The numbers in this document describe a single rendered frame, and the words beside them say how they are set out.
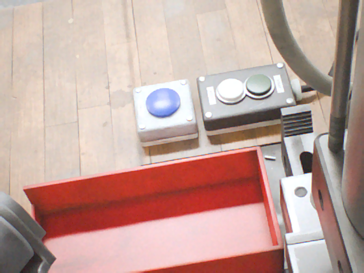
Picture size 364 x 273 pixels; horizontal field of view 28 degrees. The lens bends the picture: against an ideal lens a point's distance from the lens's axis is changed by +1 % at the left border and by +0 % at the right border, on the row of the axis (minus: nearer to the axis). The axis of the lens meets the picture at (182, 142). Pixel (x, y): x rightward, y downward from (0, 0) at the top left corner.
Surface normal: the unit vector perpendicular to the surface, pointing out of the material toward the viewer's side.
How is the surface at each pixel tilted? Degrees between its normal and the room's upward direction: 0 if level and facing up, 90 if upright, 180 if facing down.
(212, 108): 0
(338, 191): 0
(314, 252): 0
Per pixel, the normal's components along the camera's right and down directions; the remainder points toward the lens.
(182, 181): 0.12, 0.80
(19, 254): 0.79, 0.26
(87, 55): -0.12, -0.57
